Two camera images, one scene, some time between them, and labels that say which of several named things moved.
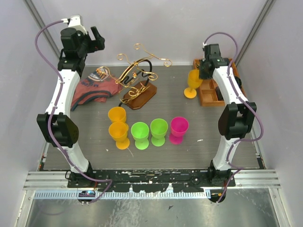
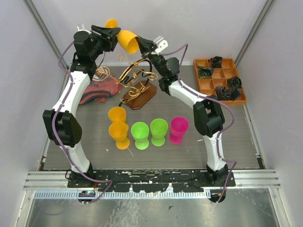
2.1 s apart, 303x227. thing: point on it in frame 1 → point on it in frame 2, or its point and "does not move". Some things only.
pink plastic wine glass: x=179 y=126 does not move
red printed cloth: x=99 y=85 does not move
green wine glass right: x=158 y=128 does not move
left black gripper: x=97 y=44 → x=111 y=41
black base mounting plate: x=151 y=180 does not move
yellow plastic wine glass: x=194 y=82 → x=129 y=41
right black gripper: x=201 y=75 → x=145 y=46
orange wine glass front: x=117 y=130 does not move
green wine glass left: x=139 y=131 does not move
